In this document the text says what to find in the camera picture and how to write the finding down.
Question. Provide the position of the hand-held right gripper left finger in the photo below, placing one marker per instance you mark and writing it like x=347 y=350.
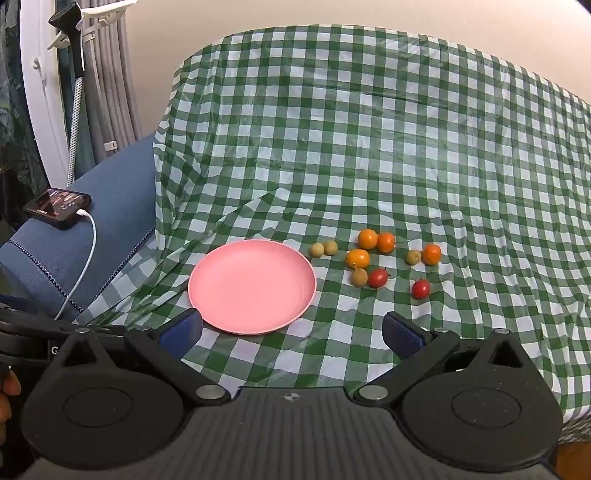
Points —
x=178 y=334

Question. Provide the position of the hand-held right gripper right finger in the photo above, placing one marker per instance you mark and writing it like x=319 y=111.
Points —
x=402 y=336

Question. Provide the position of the pink plate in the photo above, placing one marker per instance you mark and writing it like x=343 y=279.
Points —
x=251 y=286

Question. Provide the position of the small orange with stem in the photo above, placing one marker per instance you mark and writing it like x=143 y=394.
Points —
x=358 y=258

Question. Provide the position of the person's left hand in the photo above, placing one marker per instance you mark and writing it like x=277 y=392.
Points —
x=7 y=385

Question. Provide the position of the red cherry tomato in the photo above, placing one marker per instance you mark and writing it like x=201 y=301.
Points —
x=420 y=289
x=378 y=278

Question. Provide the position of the tan longan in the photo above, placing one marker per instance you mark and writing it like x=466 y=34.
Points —
x=359 y=277
x=413 y=256
x=330 y=247
x=316 y=249

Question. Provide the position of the black smartphone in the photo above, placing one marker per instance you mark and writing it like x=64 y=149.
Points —
x=57 y=206

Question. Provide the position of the blue sofa armrest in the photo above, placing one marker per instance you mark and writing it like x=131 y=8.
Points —
x=115 y=194

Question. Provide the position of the white curtain clip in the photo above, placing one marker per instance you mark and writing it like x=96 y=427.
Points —
x=110 y=146

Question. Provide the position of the green checked tablecloth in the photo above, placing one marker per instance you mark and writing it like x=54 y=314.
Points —
x=346 y=138

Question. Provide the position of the dark patterned curtain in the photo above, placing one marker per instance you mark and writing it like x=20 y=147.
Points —
x=14 y=92

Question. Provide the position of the grey curtain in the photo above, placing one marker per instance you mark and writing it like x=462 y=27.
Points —
x=111 y=92

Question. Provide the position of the white plastic hanger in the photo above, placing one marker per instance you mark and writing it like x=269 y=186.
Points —
x=99 y=11

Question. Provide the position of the white round frame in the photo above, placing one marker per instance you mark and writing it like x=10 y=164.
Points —
x=41 y=115

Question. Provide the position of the black clip mount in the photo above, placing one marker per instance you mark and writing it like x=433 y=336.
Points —
x=65 y=18

